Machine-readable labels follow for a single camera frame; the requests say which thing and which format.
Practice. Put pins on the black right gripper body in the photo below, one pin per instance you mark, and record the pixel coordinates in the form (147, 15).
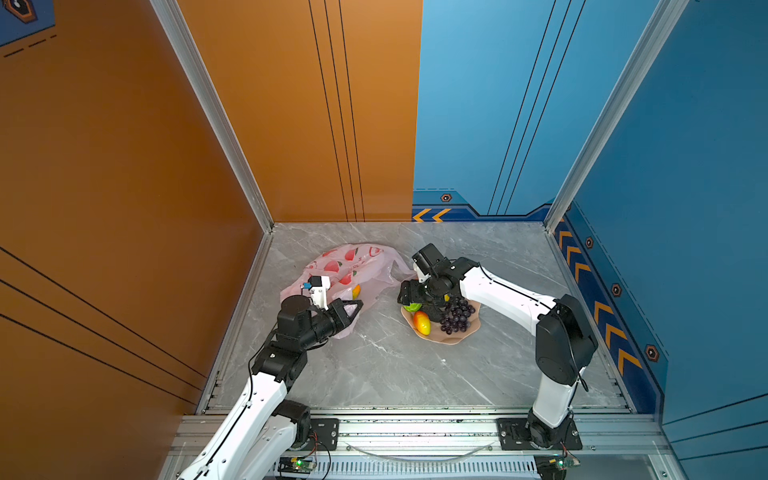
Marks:
(427, 294)

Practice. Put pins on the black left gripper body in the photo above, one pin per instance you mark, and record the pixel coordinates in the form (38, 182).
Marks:
(323, 325)

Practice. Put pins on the pink printed plastic bag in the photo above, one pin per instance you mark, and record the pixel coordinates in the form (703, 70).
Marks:
(372, 266)

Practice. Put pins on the green custard apple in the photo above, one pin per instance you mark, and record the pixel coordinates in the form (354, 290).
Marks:
(411, 307)

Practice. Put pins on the orange yellow peach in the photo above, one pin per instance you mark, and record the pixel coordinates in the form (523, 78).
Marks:
(422, 323)

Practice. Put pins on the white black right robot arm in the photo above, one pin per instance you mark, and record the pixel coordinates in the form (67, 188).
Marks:
(564, 340)

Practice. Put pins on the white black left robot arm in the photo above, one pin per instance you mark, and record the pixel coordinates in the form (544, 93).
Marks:
(264, 424)

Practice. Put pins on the dark purple grape bunch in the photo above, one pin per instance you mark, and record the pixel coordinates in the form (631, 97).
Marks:
(455, 316)

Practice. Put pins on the beige wavy fruit plate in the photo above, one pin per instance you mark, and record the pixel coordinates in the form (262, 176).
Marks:
(436, 335)

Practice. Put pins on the left green circuit board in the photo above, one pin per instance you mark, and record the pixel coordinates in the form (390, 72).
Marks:
(296, 466)

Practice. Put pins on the green circuit board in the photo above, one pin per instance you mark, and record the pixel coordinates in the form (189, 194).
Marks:
(296, 466)
(563, 463)

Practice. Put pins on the right green circuit board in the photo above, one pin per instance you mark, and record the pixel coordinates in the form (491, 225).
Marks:
(563, 463)

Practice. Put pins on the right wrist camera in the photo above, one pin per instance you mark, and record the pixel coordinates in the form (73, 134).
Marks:
(421, 276)

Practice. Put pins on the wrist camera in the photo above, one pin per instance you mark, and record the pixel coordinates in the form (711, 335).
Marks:
(421, 276)
(317, 287)

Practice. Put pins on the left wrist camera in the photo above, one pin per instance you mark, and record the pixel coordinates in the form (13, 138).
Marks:
(317, 287)

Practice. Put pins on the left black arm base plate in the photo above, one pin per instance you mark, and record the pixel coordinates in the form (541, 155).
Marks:
(323, 429)

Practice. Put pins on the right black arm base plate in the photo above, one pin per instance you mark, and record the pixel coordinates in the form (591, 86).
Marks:
(532, 434)

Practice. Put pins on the aluminium front rail frame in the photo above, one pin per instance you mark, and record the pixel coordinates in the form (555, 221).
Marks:
(456, 444)

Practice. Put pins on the left aluminium corner post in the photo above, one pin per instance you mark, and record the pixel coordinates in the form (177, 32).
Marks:
(177, 31)

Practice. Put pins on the aluminium corner post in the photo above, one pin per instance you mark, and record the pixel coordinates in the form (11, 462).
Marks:
(177, 31)
(654, 36)

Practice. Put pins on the right aluminium corner post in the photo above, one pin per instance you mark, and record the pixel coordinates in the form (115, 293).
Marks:
(654, 36)

